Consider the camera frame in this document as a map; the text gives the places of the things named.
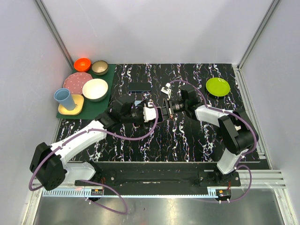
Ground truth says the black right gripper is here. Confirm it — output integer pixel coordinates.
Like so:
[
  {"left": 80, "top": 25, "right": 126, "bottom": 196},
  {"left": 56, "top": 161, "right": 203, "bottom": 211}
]
[{"left": 154, "top": 98, "right": 188, "bottom": 122}]

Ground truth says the dark blue phone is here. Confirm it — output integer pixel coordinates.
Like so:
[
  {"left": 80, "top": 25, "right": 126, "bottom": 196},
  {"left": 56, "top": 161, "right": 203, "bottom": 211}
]
[{"left": 128, "top": 82, "right": 151, "bottom": 92}]

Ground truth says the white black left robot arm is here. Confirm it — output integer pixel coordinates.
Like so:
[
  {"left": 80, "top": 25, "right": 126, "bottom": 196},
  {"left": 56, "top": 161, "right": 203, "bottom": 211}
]
[{"left": 29, "top": 96, "right": 157, "bottom": 191}]

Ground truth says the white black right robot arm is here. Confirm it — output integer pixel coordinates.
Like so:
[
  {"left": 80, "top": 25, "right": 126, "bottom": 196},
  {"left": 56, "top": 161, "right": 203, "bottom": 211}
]
[{"left": 161, "top": 83, "right": 259, "bottom": 186}]

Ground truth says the green mat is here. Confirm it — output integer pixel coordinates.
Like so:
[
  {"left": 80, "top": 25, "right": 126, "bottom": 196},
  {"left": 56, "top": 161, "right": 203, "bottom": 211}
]
[{"left": 56, "top": 64, "right": 116, "bottom": 120}]

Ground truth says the white bowl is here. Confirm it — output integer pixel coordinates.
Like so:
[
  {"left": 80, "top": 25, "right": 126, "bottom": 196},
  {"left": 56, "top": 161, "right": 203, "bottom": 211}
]
[{"left": 82, "top": 79, "right": 109, "bottom": 102}]

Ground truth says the yellow square plate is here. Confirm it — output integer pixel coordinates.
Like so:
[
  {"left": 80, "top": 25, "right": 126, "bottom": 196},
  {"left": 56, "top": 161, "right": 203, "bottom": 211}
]
[{"left": 58, "top": 94, "right": 84, "bottom": 116}]

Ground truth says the lime green plate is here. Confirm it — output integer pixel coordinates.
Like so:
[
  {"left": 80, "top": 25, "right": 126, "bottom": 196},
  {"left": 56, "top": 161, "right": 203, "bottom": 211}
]
[{"left": 206, "top": 77, "right": 231, "bottom": 97}]

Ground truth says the brown patterned bowl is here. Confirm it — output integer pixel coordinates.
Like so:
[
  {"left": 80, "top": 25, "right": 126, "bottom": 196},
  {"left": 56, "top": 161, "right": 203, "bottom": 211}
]
[{"left": 91, "top": 60, "right": 109, "bottom": 75}]

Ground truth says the pink dotted plate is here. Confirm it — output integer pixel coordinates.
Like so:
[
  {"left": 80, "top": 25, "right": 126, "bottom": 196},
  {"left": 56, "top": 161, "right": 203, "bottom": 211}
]
[{"left": 62, "top": 72, "right": 93, "bottom": 95}]

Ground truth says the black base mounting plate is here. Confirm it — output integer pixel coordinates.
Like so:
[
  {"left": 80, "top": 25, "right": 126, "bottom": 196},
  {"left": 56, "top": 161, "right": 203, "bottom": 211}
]
[{"left": 89, "top": 162, "right": 241, "bottom": 196}]

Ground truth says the orange bowl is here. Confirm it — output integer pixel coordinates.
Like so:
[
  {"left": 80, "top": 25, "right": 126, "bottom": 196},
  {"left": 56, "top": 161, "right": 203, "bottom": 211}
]
[{"left": 74, "top": 58, "right": 91, "bottom": 72}]

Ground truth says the light blue cup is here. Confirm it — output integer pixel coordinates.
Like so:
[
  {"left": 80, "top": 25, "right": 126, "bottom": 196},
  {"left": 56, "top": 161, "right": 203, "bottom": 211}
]
[{"left": 54, "top": 88, "right": 76, "bottom": 111}]

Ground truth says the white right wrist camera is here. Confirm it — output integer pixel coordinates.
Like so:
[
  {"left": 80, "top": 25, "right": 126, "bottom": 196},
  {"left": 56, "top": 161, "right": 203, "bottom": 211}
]
[{"left": 161, "top": 83, "right": 172, "bottom": 99}]

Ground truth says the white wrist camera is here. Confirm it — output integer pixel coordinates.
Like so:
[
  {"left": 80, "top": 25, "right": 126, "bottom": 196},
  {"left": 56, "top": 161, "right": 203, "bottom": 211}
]
[
  {"left": 143, "top": 100, "right": 158, "bottom": 122},
  {"left": 161, "top": 83, "right": 172, "bottom": 99}
]

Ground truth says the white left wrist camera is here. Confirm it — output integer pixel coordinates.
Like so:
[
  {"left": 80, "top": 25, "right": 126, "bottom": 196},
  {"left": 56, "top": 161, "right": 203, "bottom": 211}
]
[{"left": 143, "top": 100, "right": 158, "bottom": 122}]

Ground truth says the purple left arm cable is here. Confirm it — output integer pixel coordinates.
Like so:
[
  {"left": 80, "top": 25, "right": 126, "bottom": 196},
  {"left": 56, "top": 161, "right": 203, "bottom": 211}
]
[{"left": 28, "top": 102, "right": 159, "bottom": 214}]

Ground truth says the aluminium corner post right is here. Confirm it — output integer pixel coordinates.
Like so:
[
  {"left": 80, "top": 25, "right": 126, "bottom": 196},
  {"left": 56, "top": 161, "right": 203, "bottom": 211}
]
[{"left": 236, "top": 0, "right": 282, "bottom": 71}]

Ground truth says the aluminium corner post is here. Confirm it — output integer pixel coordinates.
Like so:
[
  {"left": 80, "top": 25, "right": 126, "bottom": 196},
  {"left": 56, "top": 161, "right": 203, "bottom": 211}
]
[
  {"left": 33, "top": 0, "right": 74, "bottom": 69},
  {"left": 236, "top": 0, "right": 282, "bottom": 71}
]

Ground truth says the aluminium front rail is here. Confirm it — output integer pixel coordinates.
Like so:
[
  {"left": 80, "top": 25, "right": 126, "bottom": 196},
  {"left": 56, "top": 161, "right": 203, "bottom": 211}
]
[{"left": 41, "top": 168, "right": 285, "bottom": 199}]

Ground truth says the aluminium corner post left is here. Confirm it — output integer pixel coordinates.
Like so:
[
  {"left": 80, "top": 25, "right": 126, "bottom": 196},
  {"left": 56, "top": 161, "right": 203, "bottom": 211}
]
[{"left": 33, "top": 0, "right": 74, "bottom": 69}]

